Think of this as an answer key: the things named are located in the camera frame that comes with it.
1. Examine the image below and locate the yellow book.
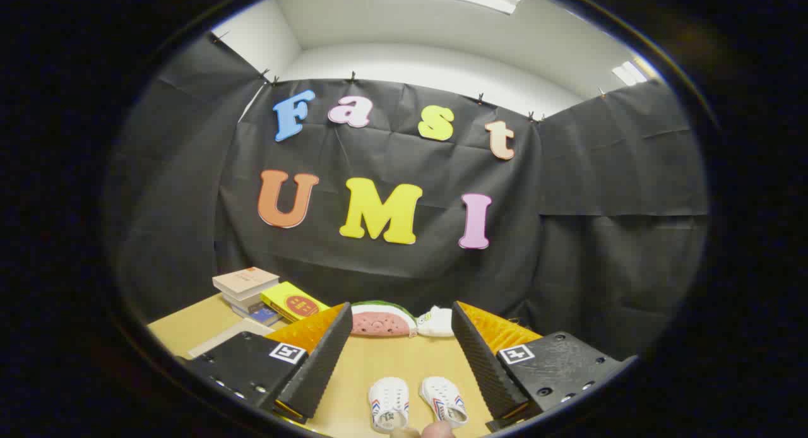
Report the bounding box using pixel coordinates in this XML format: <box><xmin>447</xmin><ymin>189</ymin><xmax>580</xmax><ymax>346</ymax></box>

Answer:
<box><xmin>260</xmin><ymin>281</ymin><xmax>331</xmax><ymax>323</ymax></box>

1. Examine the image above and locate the white plush toy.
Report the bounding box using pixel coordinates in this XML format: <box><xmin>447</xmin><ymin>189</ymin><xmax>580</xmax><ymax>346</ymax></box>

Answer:
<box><xmin>415</xmin><ymin>305</ymin><xmax>455</xmax><ymax>338</ymax></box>

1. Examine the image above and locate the watermelon slice plush toy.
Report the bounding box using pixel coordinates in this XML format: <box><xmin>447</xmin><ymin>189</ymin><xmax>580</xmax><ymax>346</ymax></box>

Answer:
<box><xmin>350</xmin><ymin>300</ymin><xmax>419</xmax><ymax>338</ymax></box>

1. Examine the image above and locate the small ceiling light panel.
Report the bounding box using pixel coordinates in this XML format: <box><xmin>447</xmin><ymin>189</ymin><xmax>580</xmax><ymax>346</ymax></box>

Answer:
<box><xmin>611</xmin><ymin>59</ymin><xmax>651</xmax><ymax>86</ymax></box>

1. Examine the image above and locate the beige fabric storage box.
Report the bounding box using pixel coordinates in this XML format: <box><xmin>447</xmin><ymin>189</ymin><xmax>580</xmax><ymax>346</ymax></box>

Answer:
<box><xmin>187</xmin><ymin>317</ymin><xmax>278</xmax><ymax>360</ymax></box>

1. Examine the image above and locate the grey book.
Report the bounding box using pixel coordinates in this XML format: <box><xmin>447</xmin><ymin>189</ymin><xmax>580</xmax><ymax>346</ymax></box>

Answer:
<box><xmin>221</xmin><ymin>290</ymin><xmax>266</xmax><ymax>312</ymax></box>

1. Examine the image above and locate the white canvas shoe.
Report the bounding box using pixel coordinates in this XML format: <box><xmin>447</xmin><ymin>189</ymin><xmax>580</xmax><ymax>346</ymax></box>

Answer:
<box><xmin>368</xmin><ymin>376</ymin><xmax>410</xmax><ymax>434</ymax></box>
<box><xmin>420</xmin><ymin>376</ymin><xmax>470</xmax><ymax>427</ymax></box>

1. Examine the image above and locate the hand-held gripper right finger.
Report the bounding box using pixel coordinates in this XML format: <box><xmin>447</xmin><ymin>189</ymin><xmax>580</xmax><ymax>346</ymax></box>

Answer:
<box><xmin>451</xmin><ymin>300</ymin><xmax>639</xmax><ymax>432</ymax></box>

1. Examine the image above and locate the beige book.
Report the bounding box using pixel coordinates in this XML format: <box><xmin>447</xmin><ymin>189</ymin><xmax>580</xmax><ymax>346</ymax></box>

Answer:
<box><xmin>212</xmin><ymin>267</ymin><xmax>280</xmax><ymax>295</ymax></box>

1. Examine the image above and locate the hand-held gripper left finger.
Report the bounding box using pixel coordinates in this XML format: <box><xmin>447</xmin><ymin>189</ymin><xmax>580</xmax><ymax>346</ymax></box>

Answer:
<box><xmin>177</xmin><ymin>302</ymin><xmax>354</xmax><ymax>425</ymax></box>

